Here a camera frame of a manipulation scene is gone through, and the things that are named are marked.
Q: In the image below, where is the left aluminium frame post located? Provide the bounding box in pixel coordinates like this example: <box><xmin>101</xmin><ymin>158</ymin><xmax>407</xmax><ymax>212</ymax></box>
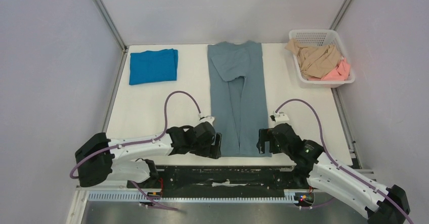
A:
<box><xmin>93</xmin><ymin>0</ymin><xmax>127</xmax><ymax>52</ymax></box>

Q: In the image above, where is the pink t shirt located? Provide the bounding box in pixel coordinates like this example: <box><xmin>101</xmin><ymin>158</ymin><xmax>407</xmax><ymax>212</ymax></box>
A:
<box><xmin>309</xmin><ymin>57</ymin><xmax>351</xmax><ymax>81</ymax></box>

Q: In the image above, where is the white plastic laundry basket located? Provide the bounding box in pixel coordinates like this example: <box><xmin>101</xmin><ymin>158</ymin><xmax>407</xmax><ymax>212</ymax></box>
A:
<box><xmin>285</xmin><ymin>29</ymin><xmax>356</xmax><ymax>88</ymax></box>

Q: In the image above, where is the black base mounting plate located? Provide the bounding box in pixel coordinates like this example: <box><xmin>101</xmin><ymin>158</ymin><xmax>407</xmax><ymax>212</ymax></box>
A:
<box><xmin>139</xmin><ymin>165</ymin><xmax>310</xmax><ymax>198</ymax></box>

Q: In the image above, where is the folded bright blue t shirt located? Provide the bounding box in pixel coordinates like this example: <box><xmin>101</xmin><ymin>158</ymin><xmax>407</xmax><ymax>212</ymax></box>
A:
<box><xmin>129</xmin><ymin>49</ymin><xmax>179</xmax><ymax>85</ymax></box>

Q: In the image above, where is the purple cable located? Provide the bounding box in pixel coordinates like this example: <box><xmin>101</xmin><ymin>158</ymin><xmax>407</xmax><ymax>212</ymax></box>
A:
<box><xmin>69</xmin><ymin>91</ymin><xmax>202</xmax><ymax>212</ymax></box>
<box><xmin>275</xmin><ymin>99</ymin><xmax>414</xmax><ymax>224</ymax></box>

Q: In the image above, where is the grey-blue t shirt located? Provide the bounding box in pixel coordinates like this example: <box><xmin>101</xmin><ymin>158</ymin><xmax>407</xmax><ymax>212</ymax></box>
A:
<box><xmin>207</xmin><ymin>41</ymin><xmax>268</xmax><ymax>157</ymax></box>

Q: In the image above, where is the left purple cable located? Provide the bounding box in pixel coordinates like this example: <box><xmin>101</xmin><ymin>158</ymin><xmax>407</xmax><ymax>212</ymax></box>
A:
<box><xmin>69</xmin><ymin>91</ymin><xmax>202</xmax><ymax>212</ymax></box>

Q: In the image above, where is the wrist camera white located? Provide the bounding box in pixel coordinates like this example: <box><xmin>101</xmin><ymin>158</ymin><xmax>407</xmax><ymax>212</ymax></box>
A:
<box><xmin>198</xmin><ymin>113</ymin><xmax>215</xmax><ymax>124</ymax></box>
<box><xmin>270</xmin><ymin>111</ymin><xmax>290</xmax><ymax>123</ymax></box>

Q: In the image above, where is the aluminium frame post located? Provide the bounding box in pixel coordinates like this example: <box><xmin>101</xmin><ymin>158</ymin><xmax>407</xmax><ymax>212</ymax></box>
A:
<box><xmin>93</xmin><ymin>0</ymin><xmax>127</xmax><ymax>52</ymax></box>
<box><xmin>329</xmin><ymin>0</ymin><xmax>353</xmax><ymax>30</ymax></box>

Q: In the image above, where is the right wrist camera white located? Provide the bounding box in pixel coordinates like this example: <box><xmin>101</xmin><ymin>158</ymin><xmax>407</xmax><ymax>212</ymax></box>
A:
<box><xmin>270</xmin><ymin>111</ymin><xmax>290</xmax><ymax>123</ymax></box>

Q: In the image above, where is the white cable duct strip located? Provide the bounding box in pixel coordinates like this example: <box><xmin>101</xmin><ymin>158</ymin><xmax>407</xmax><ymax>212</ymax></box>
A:
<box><xmin>88</xmin><ymin>191</ymin><xmax>298</xmax><ymax>204</ymax></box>

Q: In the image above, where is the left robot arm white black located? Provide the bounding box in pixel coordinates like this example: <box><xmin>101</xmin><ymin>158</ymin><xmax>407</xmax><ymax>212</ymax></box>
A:
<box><xmin>72</xmin><ymin>121</ymin><xmax>222</xmax><ymax>188</ymax></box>

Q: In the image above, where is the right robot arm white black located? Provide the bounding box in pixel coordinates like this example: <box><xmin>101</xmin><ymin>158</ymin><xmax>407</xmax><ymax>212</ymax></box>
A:
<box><xmin>256</xmin><ymin>123</ymin><xmax>410</xmax><ymax>223</ymax></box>

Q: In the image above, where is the right aluminium frame post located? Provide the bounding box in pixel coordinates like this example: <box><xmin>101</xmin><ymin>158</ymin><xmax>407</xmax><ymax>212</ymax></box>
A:
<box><xmin>329</xmin><ymin>0</ymin><xmax>353</xmax><ymax>30</ymax></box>

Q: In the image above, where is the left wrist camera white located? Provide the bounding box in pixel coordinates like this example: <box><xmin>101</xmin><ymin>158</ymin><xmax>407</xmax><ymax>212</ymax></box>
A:
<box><xmin>198</xmin><ymin>113</ymin><xmax>215</xmax><ymax>124</ymax></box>

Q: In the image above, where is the beige t shirt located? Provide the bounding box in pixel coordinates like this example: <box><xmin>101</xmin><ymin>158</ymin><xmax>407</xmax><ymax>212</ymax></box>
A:
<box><xmin>285</xmin><ymin>38</ymin><xmax>342</xmax><ymax>79</ymax></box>

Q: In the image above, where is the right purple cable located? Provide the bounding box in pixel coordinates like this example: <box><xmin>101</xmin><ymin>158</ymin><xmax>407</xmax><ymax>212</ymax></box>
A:
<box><xmin>275</xmin><ymin>99</ymin><xmax>414</xmax><ymax>224</ymax></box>

